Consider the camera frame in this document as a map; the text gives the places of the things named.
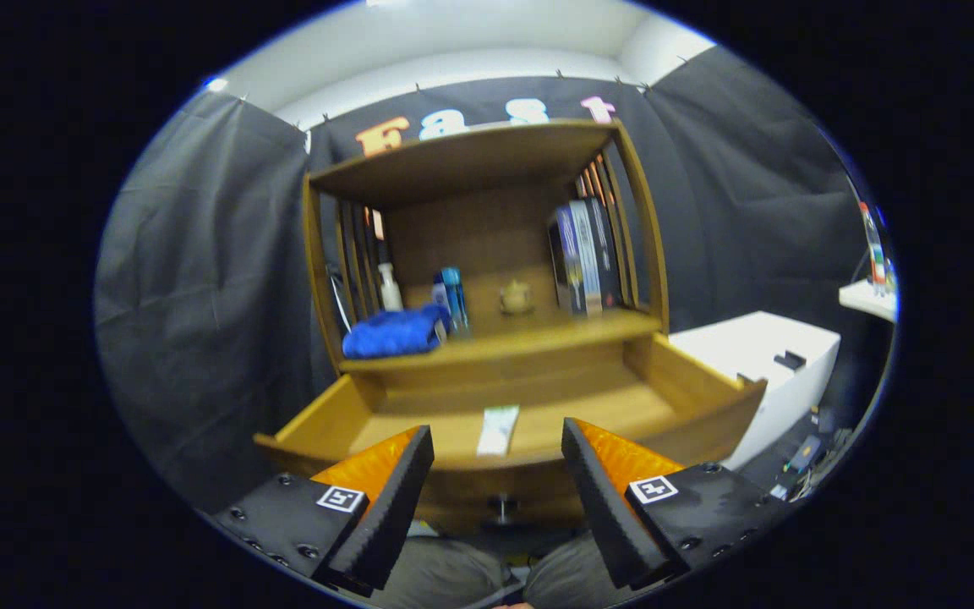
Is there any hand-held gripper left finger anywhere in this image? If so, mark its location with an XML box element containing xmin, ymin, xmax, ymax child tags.
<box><xmin>215</xmin><ymin>425</ymin><xmax>435</xmax><ymax>595</ymax></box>

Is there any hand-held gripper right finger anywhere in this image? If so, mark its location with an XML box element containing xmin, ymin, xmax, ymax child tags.
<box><xmin>561</xmin><ymin>417</ymin><xmax>792</xmax><ymax>591</ymax></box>

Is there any white cream tube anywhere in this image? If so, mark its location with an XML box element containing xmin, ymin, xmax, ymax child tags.
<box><xmin>476</xmin><ymin>405</ymin><xmax>521</xmax><ymax>458</ymax></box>

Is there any wooden countertop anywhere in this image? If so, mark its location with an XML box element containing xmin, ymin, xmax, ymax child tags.
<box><xmin>339</xmin><ymin>306</ymin><xmax>664</xmax><ymax>373</ymax></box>

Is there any white box cabinet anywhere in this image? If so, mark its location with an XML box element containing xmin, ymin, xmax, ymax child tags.
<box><xmin>669</xmin><ymin>310</ymin><xmax>841</xmax><ymax>470</ymax></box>

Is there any wooden cabinet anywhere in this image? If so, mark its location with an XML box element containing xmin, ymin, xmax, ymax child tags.
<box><xmin>254</xmin><ymin>118</ymin><xmax>769</xmax><ymax>534</ymax></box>

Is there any person's right leg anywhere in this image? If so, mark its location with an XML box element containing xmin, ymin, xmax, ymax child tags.
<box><xmin>525</xmin><ymin>531</ymin><xmax>623</xmax><ymax>609</ymax></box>

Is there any person's leg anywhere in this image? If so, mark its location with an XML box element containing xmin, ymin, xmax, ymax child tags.
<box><xmin>369</xmin><ymin>537</ymin><xmax>509</xmax><ymax>609</ymax></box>
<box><xmin>525</xmin><ymin>531</ymin><xmax>623</xmax><ymax>609</ymax></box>

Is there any person's left leg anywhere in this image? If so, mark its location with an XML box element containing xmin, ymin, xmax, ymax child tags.
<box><xmin>369</xmin><ymin>537</ymin><xmax>509</xmax><ymax>609</ymax></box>

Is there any blue towel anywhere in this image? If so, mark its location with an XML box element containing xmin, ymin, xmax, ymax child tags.
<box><xmin>342</xmin><ymin>304</ymin><xmax>451</xmax><ymax>359</ymax></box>

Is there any white pump bottle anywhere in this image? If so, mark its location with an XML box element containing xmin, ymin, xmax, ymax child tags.
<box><xmin>377</xmin><ymin>262</ymin><xmax>404</xmax><ymax>312</ymax></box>

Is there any blue glass bottle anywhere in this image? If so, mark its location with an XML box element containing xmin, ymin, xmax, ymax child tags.
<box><xmin>440</xmin><ymin>267</ymin><xmax>470</xmax><ymax>337</ymax></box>

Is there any beige lidded teacup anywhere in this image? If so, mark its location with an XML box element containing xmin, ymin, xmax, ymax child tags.
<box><xmin>500</xmin><ymin>279</ymin><xmax>535</xmax><ymax>316</ymax></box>

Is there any grey spine book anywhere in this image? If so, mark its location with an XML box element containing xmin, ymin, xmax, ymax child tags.
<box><xmin>576</xmin><ymin>200</ymin><xmax>605</xmax><ymax>315</ymax></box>

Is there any blue spine book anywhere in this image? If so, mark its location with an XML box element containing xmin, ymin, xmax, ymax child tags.
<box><xmin>548</xmin><ymin>201</ymin><xmax>589</xmax><ymax>316</ymax></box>

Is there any black spine book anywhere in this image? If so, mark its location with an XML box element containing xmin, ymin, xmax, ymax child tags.
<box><xmin>588</xmin><ymin>197</ymin><xmax>625</xmax><ymax>310</ymax></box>

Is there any white shelf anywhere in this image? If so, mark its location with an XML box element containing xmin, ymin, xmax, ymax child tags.
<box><xmin>839</xmin><ymin>279</ymin><xmax>898</xmax><ymax>322</ymax></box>

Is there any red label water bottle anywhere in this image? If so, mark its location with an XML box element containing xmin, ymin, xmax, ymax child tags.
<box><xmin>859</xmin><ymin>201</ymin><xmax>887</xmax><ymax>287</ymax></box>

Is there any dark cable bundle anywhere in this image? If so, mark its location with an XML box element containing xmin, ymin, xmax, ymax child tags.
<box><xmin>770</xmin><ymin>406</ymin><xmax>856</xmax><ymax>502</ymax></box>

